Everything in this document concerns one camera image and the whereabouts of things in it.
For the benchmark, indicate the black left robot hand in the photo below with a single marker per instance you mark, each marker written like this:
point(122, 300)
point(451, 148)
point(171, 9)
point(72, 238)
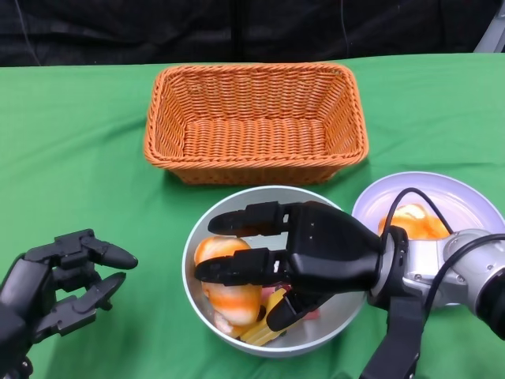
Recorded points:
point(23, 292)

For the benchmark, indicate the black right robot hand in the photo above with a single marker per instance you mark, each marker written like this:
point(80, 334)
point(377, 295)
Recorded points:
point(327, 252)

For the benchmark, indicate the pale green bowl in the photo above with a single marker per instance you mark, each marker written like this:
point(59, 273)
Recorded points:
point(327, 316)

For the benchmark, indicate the orange striped bread roll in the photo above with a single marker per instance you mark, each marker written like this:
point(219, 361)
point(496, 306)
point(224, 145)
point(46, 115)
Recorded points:
point(233, 304)
point(414, 225)

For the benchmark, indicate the yellow cake slice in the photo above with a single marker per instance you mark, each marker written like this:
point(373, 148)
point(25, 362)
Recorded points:
point(254, 335)

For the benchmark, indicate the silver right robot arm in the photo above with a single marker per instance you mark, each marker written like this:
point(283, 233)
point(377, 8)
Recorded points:
point(430, 260)

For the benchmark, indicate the orange wicker basket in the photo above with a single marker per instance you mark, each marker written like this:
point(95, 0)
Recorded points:
point(256, 142)

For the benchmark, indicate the lavender plate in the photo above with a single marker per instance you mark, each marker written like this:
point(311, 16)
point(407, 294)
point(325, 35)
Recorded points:
point(453, 197)

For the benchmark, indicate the green tablecloth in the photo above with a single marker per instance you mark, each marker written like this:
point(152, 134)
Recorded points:
point(79, 138)

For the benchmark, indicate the black backdrop cloth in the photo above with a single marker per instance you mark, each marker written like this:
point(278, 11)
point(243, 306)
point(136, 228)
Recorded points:
point(236, 31)

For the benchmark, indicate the black right wrist camera bracket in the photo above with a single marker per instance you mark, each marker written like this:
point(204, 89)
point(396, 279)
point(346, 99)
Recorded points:
point(402, 327)

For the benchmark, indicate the grey metal frame leg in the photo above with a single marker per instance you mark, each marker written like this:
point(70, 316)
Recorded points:
point(493, 35)

